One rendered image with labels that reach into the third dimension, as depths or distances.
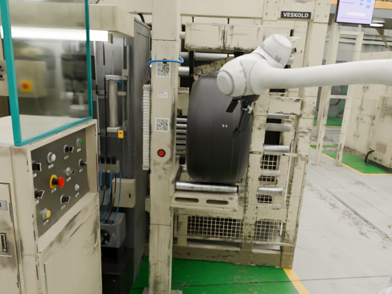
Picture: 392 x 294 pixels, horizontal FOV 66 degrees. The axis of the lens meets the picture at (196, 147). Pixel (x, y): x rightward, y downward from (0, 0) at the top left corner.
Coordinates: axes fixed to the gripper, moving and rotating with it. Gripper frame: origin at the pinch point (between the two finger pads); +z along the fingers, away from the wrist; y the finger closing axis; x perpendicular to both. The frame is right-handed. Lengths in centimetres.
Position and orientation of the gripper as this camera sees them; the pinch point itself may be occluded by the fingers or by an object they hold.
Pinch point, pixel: (231, 122)
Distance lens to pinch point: 128.6
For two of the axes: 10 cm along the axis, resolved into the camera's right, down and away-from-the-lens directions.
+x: 9.5, 1.1, 2.8
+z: -2.9, 5.7, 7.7
